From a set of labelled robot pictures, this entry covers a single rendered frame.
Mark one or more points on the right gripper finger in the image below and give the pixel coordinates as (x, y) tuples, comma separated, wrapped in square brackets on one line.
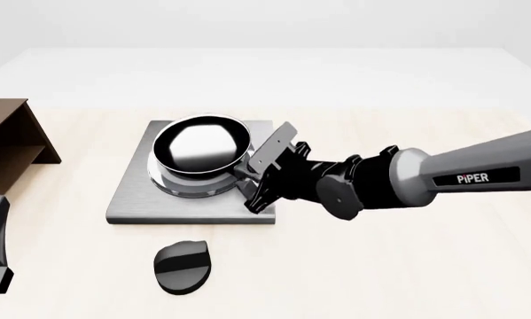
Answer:
[(247, 172), (247, 191)]

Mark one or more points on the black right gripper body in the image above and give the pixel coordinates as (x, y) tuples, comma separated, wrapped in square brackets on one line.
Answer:
[(277, 181)]

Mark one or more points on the black frying pan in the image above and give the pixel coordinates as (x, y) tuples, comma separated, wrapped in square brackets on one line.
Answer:
[(200, 143)]

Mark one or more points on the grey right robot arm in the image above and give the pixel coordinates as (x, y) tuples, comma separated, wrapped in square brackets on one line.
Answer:
[(424, 176)]

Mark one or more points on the round black stove knob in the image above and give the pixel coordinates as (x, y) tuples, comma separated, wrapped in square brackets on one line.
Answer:
[(183, 266)]

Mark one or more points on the flat square stove plate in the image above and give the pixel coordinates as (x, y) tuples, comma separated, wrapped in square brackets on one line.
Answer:
[(132, 199)]

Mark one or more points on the small flat plate on stalk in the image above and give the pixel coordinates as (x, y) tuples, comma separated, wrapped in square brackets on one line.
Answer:
[(271, 148)]

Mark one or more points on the brown wooden cabinet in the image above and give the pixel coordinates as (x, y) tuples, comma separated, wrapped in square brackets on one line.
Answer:
[(12, 133)]

